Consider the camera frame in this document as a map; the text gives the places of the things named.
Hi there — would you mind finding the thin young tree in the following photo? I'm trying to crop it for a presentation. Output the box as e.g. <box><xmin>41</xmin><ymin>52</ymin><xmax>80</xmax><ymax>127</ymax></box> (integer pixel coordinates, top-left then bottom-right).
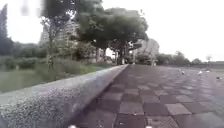
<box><xmin>39</xmin><ymin>0</ymin><xmax>78</xmax><ymax>73</ymax></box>

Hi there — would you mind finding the hedge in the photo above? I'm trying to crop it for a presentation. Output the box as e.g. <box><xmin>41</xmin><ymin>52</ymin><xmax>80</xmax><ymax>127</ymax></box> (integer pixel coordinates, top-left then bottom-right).
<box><xmin>0</xmin><ymin>41</ymin><xmax>49</xmax><ymax>71</ymax></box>

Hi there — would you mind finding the grass strip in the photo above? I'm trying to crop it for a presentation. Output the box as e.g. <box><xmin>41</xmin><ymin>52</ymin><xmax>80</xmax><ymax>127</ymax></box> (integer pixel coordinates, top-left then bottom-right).
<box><xmin>0</xmin><ymin>61</ymin><xmax>118</xmax><ymax>94</ymax></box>

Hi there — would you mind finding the dark tree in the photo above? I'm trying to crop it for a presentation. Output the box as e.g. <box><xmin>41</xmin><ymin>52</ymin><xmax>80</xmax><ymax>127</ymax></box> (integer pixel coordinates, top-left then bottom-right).
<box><xmin>0</xmin><ymin>3</ymin><xmax>15</xmax><ymax>57</ymax></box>

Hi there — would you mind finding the group of large trees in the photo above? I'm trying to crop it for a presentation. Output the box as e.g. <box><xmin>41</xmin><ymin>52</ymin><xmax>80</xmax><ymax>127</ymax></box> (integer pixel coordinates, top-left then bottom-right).
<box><xmin>74</xmin><ymin>4</ymin><xmax>150</xmax><ymax>66</ymax></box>

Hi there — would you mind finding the row of distant trees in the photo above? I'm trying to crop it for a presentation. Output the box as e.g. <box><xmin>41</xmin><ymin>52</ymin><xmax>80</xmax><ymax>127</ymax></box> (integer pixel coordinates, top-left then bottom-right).
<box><xmin>154</xmin><ymin>50</ymin><xmax>204</xmax><ymax>66</ymax></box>

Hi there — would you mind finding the grey chequered paved plaza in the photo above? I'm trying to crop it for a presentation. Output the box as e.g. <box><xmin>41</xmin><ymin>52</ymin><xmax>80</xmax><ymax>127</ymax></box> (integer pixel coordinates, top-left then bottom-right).
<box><xmin>68</xmin><ymin>64</ymin><xmax>224</xmax><ymax>128</ymax></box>

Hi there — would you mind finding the tall building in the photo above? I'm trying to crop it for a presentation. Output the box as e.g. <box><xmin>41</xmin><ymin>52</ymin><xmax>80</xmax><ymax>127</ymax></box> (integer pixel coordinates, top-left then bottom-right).
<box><xmin>39</xmin><ymin>19</ymin><xmax>81</xmax><ymax>48</ymax></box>

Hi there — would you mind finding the low speckled stone wall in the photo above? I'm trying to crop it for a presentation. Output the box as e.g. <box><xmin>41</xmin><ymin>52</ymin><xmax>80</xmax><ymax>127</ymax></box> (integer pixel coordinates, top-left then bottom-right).
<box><xmin>0</xmin><ymin>64</ymin><xmax>129</xmax><ymax>128</ymax></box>

